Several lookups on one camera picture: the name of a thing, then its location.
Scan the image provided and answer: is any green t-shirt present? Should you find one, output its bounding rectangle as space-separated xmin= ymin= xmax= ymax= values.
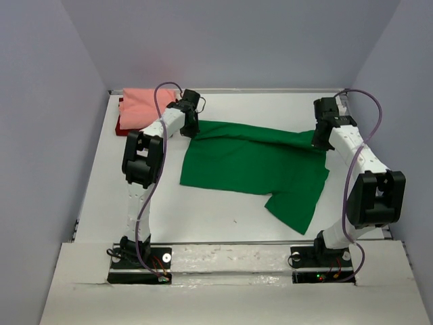
xmin=180 ymin=121 xmax=329 ymax=235

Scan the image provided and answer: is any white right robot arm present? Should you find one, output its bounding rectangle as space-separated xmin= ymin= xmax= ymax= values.
xmin=311 ymin=97 xmax=406 ymax=265

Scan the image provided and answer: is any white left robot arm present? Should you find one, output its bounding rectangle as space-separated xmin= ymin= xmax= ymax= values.
xmin=112 ymin=89 xmax=202 ymax=274

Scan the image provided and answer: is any pink folded t-shirt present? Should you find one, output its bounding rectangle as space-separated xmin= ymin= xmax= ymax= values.
xmin=118 ymin=88 xmax=158 ymax=130

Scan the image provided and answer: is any dark red folded t-shirt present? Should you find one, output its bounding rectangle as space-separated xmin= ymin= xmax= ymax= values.
xmin=115 ymin=97 xmax=143 ymax=136

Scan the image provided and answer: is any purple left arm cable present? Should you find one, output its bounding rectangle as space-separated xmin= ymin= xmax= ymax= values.
xmin=135 ymin=81 xmax=185 ymax=282

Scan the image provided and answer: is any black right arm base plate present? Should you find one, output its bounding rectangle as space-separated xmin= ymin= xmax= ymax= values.
xmin=288 ymin=246 xmax=355 ymax=284

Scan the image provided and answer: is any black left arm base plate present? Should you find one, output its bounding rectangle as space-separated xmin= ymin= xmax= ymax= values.
xmin=106 ymin=245 xmax=173 ymax=285

